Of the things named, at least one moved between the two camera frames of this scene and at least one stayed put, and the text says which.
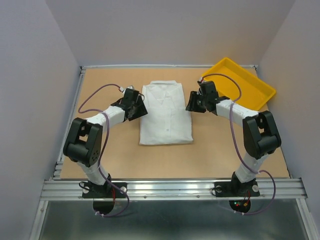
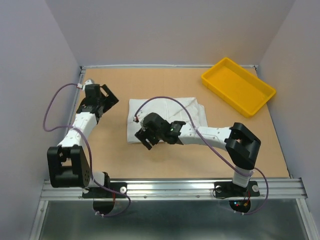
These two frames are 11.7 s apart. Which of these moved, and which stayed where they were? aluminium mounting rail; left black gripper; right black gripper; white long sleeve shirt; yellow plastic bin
Moved: left black gripper; right black gripper; white long sleeve shirt
Stayed: yellow plastic bin; aluminium mounting rail
